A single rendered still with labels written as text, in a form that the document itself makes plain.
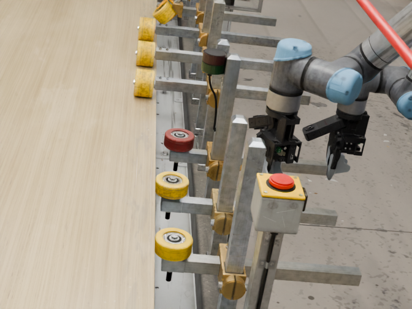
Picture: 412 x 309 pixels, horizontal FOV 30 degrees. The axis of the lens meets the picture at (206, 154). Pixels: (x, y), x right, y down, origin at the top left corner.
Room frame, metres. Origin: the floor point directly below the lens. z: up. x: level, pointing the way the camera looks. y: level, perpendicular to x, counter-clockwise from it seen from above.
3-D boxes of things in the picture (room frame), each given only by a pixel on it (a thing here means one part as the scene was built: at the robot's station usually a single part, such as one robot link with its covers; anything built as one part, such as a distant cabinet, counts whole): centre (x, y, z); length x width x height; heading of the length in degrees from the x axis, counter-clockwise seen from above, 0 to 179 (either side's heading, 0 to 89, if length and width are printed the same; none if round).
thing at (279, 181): (1.08, -0.12, 1.22); 0.04 x 0.04 x 0.02
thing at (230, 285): (1.36, -0.09, 0.85); 0.13 x 0.06 x 0.05; 7
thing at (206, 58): (1.82, 0.02, 1.15); 0.06 x 0.06 x 0.02
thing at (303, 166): (1.88, -0.12, 0.84); 0.43 x 0.03 x 0.04; 97
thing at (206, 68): (1.82, 0.02, 1.12); 0.06 x 0.06 x 0.02
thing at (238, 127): (1.58, -0.06, 0.87); 0.03 x 0.03 x 0.48; 7
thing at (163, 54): (2.37, 0.00, 0.95); 0.50 x 0.04 x 0.04; 97
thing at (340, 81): (1.54, -0.25, 1.24); 0.11 x 0.11 x 0.08; 59
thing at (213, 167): (1.85, -0.03, 0.85); 0.13 x 0.06 x 0.05; 7
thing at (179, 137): (1.86, 0.08, 0.85); 0.08 x 0.08 x 0.11
